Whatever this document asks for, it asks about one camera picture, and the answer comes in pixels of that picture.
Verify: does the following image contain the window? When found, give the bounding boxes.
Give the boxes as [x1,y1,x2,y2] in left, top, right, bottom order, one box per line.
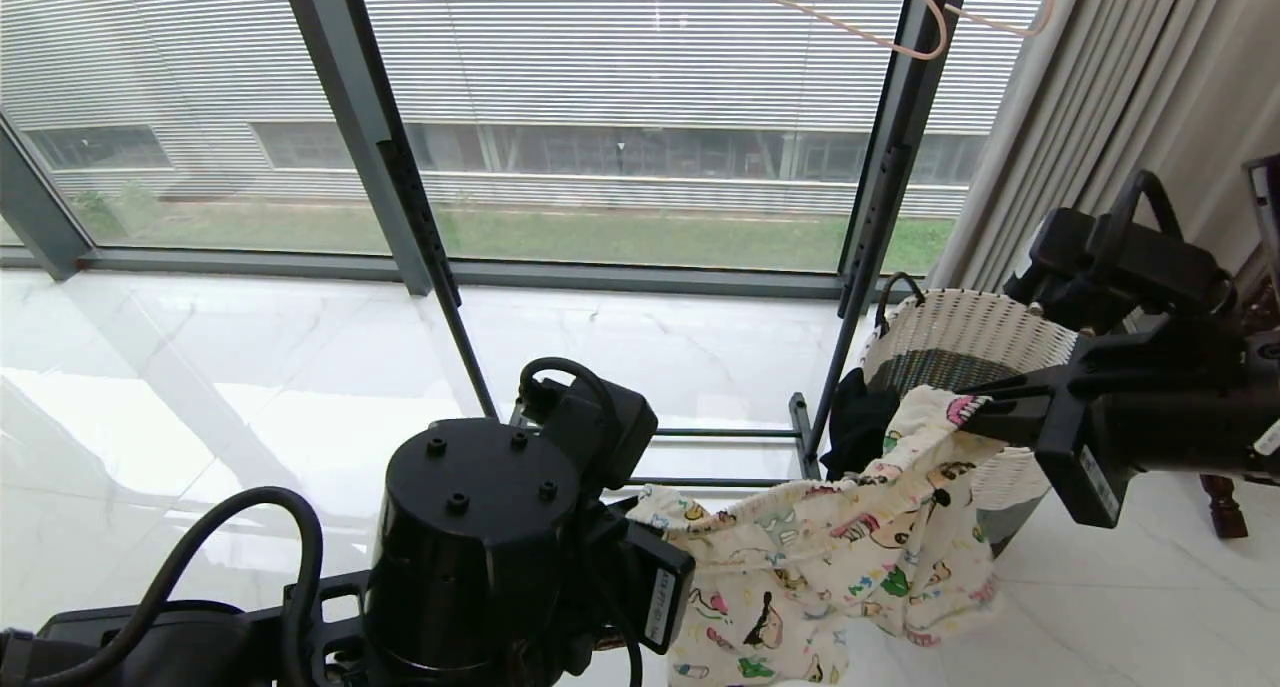
[0,0,1061,300]

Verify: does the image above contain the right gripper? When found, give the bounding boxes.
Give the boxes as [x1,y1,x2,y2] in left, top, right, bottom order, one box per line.
[956,360,1253,531]

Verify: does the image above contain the black clothes rack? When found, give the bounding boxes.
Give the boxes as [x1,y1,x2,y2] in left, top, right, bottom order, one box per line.
[378,0,971,490]

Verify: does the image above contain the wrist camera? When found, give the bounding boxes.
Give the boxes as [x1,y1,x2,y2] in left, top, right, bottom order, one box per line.
[1003,205,1238,336]
[515,375,661,495]

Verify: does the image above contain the pink clothes hanger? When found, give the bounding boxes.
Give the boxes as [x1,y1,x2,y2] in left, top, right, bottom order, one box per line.
[678,0,949,61]
[875,0,1059,38]

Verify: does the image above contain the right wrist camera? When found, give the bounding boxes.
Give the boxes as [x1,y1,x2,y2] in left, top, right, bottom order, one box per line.
[1003,205,1238,336]

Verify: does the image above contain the white laundry basket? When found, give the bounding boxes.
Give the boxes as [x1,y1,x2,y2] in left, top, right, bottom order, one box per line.
[860,272,1081,558]

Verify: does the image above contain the black cable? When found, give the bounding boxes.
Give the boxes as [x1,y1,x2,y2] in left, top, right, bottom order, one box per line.
[20,485,326,687]
[1103,169,1188,268]
[517,356,623,426]

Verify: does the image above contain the black garment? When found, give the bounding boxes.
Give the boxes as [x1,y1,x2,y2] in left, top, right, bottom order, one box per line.
[820,367,901,483]

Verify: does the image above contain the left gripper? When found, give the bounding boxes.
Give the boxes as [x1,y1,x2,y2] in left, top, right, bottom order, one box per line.
[578,500,698,658]

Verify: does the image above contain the cream printed shorts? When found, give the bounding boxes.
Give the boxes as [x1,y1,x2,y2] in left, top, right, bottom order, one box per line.
[625,385,1006,687]

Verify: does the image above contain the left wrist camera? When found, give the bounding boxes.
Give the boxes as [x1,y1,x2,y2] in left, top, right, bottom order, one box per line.
[515,375,661,495]

